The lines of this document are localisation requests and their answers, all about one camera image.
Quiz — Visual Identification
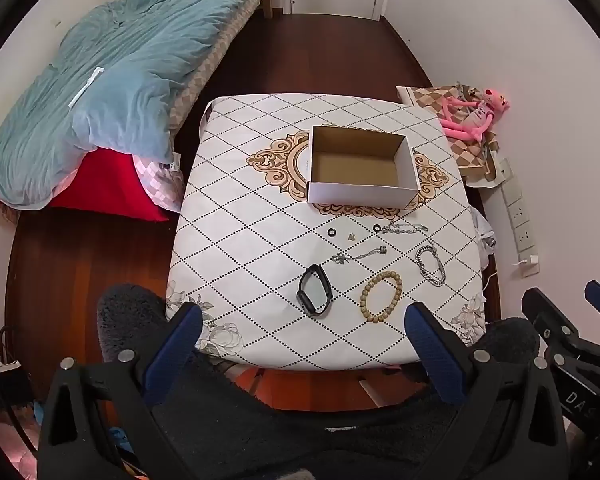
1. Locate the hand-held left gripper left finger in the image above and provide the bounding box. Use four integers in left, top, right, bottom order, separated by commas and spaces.
37, 302, 203, 480

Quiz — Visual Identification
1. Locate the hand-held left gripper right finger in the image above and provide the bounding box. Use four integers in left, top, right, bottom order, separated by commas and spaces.
404, 301, 571, 480

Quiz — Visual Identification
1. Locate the silver woven bracelet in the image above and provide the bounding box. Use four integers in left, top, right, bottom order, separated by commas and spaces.
415, 244, 446, 288

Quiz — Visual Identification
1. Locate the wooden bead bracelet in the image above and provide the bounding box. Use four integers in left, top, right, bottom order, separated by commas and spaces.
361, 270, 404, 324

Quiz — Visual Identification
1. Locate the silver chain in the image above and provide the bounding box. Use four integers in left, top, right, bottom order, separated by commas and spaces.
380, 221, 428, 235

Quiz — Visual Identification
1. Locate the silver pendant necklace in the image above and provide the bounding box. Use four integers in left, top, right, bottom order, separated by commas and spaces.
331, 246, 388, 265

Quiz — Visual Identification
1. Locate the black fitness band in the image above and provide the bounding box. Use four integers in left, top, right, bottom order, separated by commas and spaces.
297, 264, 332, 317

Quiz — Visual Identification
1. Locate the cardboard box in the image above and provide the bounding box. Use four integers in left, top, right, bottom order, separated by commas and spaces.
306, 125, 421, 209

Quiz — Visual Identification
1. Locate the white crumpled bag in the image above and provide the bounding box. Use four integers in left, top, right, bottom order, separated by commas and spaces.
470, 205, 496, 261

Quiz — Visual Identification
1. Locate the diamond patterned tablecloth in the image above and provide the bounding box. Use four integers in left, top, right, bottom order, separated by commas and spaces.
165, 92, 487, 372

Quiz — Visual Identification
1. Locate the pink checkered sheet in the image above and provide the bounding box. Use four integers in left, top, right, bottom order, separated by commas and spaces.
132, 152, 186, 213

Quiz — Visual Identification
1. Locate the red blanket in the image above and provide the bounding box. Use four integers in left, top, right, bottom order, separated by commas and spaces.
0, 149, 171, 222

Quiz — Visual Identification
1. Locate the pink plush toy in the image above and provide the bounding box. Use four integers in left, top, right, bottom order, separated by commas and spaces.
440, 87, 503, 142

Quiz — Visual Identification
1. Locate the brown checkered cloth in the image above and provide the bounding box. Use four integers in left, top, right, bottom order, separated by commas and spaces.
396, 82, 503, 183

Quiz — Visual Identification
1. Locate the light blue duvet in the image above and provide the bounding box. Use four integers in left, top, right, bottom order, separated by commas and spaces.
0, 0, 251, 211

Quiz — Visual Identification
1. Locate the beige checkered mattress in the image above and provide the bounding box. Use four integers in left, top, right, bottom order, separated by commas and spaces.
167, 0, 276, 133

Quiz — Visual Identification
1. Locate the black cable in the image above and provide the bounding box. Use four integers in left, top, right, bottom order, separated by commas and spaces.
0, 325, 38, 456

